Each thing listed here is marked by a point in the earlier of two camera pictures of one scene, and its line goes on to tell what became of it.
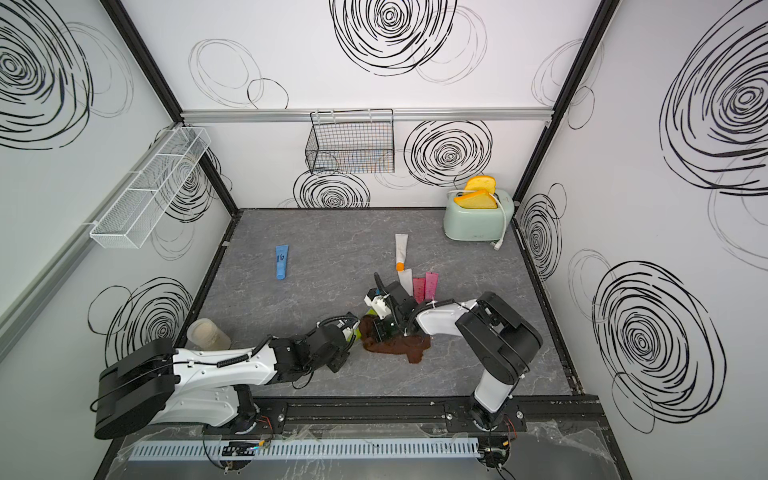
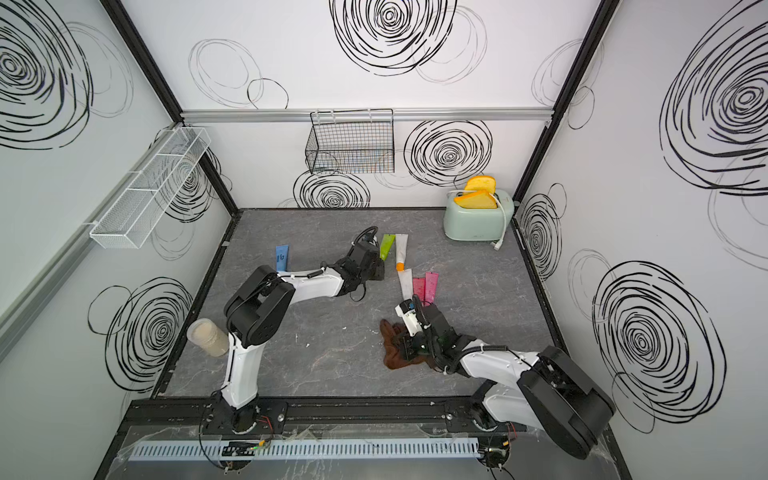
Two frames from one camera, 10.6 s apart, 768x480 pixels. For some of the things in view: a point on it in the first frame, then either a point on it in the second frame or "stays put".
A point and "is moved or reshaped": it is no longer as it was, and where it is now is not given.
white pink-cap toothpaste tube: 406,279 stays put
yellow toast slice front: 480,199 stays put
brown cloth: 410,345 is moved or reshaped
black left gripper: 344,357 to 379,265
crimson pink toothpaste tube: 419,286 stays put
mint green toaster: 478,224 stays put
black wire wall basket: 351,142 stays put
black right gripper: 382,334 to 407,346
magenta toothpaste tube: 431,286 stays put
